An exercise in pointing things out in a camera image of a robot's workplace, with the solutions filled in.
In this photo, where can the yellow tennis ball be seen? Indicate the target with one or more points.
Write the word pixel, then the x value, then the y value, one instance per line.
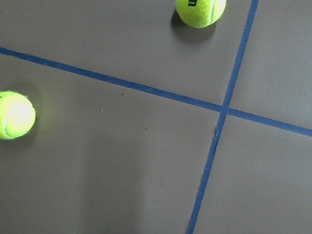
pixel 200 13
pixel 17 115

